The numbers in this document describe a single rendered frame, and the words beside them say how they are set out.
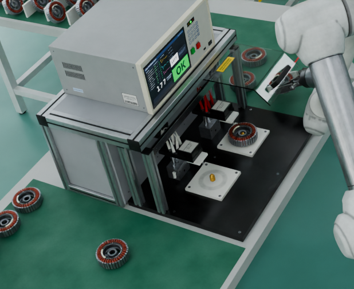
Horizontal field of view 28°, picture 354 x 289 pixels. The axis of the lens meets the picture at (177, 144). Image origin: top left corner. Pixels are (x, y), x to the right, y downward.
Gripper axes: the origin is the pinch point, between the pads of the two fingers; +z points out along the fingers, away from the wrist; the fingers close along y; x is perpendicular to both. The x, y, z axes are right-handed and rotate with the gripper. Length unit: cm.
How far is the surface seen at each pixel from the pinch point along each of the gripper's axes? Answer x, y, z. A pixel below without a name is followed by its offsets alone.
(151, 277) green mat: -22, -96, -24
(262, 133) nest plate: -9.6, -24.9, -9.5
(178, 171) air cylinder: -4, -61, -5
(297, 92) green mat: -7.3, 5.3, 0.4
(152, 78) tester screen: 33, -63, -26
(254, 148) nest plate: -11.5, -32.9, -12.6
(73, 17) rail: 61, -17, 114
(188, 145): 4, -56, -13
